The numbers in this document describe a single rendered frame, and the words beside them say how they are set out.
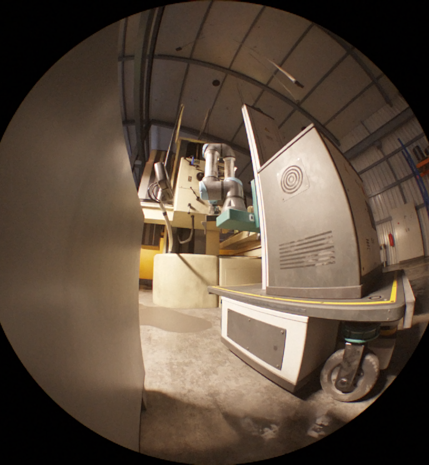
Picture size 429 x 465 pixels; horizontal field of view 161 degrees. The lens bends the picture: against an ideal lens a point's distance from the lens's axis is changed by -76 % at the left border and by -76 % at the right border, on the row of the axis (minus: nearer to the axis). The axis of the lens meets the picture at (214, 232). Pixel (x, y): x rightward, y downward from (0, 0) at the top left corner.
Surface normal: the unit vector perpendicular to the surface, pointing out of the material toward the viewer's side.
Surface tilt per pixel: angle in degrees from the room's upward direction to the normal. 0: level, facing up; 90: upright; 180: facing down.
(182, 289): 90
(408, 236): 90
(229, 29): 169
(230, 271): 90
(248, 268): 90
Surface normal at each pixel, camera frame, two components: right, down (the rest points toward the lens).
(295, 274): -0.92, -0.11
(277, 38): -0.19, 0.93
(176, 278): 0.07, -0.26
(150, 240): 0.31, -0.25
